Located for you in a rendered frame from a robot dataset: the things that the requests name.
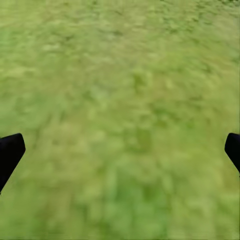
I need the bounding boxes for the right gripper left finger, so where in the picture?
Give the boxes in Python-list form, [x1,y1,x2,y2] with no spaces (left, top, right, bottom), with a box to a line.
[0,133,26,192]

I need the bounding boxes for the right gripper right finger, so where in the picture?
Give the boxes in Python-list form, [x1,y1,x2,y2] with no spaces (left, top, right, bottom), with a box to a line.
[224,133,240,172]

